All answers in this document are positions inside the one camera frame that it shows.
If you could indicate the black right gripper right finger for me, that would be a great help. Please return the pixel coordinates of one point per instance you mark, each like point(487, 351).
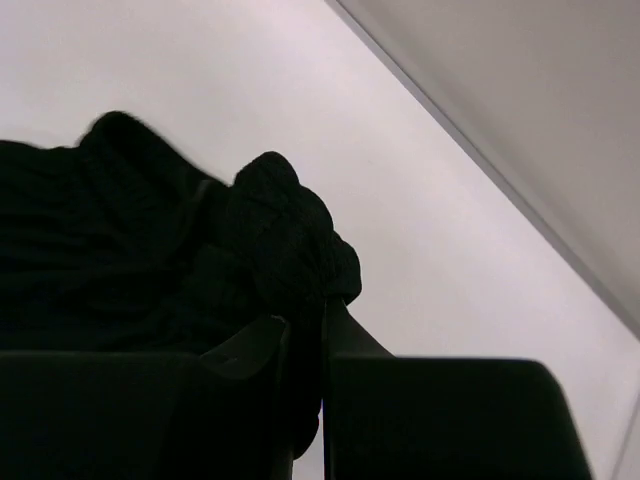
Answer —
point(399, 417)

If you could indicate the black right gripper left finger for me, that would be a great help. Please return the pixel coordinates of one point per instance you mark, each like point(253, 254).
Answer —
point(219, 415)

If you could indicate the black shorts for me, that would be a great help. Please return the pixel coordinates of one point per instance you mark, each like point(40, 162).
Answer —
point(120, 244)

